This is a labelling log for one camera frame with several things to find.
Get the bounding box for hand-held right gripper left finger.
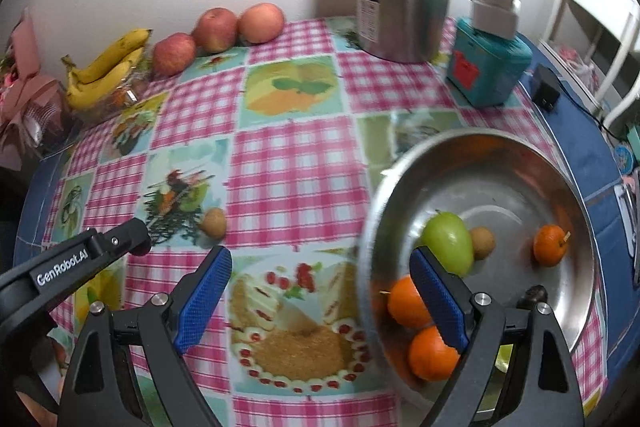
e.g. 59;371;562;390
57;246;233;427

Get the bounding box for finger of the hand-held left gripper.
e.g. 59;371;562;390
96;217;153;261

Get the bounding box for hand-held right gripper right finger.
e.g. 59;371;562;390
410;246;586;427

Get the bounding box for orange mandarin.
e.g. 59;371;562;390
408;326;461;382
532;224;571;268
387;276;433;329

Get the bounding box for oblong green apple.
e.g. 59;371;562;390
419;212;474;275

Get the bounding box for brown kiwi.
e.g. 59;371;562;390
470;227;497;260
201;208;227;238

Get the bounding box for dark purple plum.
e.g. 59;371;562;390
517;284;549;310

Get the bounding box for round steel basin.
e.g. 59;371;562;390
357;129;603;413

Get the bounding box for pink checked fruit-print tablecloth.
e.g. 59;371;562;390
42;14;608;427

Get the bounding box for yellow banana bunch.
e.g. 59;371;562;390
61;28;153;110

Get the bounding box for pink flower bouquet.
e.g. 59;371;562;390
0;7;76;158

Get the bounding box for red apple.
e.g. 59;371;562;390
152;33;197;76
193;8;238;54
237;3;286;44

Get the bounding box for teal box with red label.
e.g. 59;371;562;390
445;18;533;108

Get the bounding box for black power adapter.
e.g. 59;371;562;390
531;64;561;112

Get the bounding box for pink cloth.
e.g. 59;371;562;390
555;46;601;88

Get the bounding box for white power adapter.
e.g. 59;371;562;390
472;0;521;38

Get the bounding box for black cable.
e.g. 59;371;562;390
557;87;632;144

